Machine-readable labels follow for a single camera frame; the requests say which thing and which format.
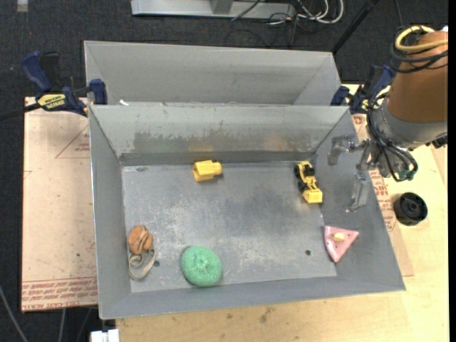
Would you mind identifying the brown cardboard board red print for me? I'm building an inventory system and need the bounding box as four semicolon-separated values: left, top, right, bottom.
21;96;416;313

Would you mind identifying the yellow toy block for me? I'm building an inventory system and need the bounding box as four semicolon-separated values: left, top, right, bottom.
192;159;223;183

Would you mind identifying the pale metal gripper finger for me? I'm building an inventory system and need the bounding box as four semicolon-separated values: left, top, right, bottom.
344;171;372;213
326;135;361;166

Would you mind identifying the brown toy with beige strap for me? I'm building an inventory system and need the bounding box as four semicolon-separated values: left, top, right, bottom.
127;224;157;281

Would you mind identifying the grey metal bin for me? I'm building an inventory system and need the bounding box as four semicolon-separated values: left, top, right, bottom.
83;40;407;321

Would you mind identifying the green scouring pad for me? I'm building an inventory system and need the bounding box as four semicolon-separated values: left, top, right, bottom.
179;245;224;288

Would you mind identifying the pink toy cake slice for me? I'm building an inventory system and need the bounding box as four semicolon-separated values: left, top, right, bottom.
323;224;361;264

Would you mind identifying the yellow toy digger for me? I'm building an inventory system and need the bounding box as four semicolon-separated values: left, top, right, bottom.
293;160;323;204

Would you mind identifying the black cylinder on white bracket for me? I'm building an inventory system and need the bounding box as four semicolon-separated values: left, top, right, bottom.
393;191;429;227

